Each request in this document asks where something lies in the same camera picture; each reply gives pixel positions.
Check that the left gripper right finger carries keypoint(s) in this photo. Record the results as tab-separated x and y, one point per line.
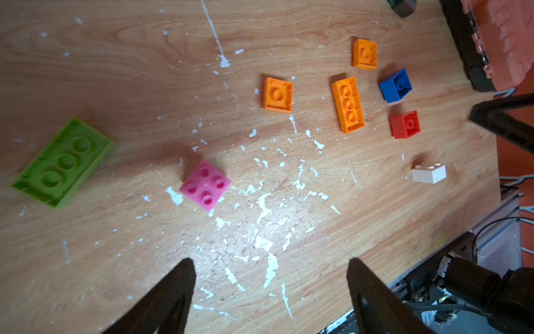
376	308

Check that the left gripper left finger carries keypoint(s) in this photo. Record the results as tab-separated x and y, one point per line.
165	308

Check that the pink lego brick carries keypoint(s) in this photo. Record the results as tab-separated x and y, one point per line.
205	186

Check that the red lego brick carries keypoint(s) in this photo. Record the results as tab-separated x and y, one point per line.
406	125

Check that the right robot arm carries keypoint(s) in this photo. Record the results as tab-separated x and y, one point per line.
455	281

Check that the white lego brick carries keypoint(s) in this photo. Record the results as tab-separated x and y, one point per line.
430	174

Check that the long green lego plate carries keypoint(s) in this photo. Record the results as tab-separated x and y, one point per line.
66	162

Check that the long orange lego plate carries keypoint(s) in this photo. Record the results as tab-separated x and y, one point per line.
348	105

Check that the blue lego brick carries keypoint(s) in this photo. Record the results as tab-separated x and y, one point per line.
396	86

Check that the orange square lego plate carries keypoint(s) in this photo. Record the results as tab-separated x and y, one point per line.
278	95

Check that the small orange lego plate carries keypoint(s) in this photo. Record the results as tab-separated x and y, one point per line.
365	54

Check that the dark green clamp tool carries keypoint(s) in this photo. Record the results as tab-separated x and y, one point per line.
403	8

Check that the red plastic tool case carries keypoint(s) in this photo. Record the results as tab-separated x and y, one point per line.
494	40

